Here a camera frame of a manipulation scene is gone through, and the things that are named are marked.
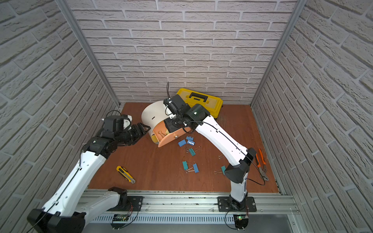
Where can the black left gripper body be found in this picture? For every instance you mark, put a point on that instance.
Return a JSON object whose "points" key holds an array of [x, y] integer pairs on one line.
{"points": [[135, 132]]}

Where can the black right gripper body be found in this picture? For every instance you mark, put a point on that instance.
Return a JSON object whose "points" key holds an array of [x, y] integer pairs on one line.
{"points": [[174, 124]]}

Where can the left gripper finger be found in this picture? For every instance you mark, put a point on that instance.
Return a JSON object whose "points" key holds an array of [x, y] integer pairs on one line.
{"points": [[143, 126], [142, 133]]}

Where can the orange top drawer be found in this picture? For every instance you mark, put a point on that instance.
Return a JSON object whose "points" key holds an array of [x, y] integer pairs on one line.
{"points": [[160, 138]]}

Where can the round white drawer cabinet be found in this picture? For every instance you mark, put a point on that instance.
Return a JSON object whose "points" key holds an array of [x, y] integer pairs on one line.
{"points": [[154, 114]]}

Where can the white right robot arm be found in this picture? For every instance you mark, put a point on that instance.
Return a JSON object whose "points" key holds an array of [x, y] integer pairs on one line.
{"points": [[239, 157]]}

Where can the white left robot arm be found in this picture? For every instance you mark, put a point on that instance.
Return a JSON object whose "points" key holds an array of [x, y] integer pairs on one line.
{"points": [[61, 214]]}

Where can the blue binder clip left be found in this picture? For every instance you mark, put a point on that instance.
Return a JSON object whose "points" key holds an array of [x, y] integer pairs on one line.
{"points": [[182, 143]]}

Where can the blue binder clip shiny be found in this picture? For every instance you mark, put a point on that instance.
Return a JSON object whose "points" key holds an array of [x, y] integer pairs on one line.
{"points": [[191, 142]]}

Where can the blue binder clip lower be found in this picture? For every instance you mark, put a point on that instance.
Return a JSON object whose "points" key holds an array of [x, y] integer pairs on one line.
{"points": [[194, 169]]}

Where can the yellow black toolbox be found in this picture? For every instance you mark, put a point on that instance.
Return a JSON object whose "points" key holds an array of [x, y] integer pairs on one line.
{"points": [[211, 103]]}

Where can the yellow utility knife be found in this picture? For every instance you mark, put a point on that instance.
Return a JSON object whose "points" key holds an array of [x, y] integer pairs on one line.
{"points": [[123, 172]]}

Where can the left circuit board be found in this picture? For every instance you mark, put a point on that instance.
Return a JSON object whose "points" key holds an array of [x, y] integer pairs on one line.
{"points": [[120, 221]]}

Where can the circuit board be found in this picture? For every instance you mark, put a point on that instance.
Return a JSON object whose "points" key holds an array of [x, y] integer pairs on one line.
{"points": [[241, 221], [120, 221]]}

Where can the right circuit board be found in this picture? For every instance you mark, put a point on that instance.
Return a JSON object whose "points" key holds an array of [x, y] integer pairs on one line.
{"points": [[241, 221]]}

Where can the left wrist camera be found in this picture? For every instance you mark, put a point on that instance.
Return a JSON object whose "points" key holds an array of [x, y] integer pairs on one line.
{"points": [[117, 124]]}

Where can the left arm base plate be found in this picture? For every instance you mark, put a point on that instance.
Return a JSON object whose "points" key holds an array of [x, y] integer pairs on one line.
{"points": [[126, 203]]}

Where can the aluminium rail frame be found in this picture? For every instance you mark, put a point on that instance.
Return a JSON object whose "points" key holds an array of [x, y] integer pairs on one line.
{"points": [[194, 208]]}

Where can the orange handled pliers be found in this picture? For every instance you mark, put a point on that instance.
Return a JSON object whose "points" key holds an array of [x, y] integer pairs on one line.
{"points": [[261, 165]]}

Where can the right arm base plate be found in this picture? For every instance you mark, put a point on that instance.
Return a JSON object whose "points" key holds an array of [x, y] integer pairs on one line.
{"points": [[228, 204]]}

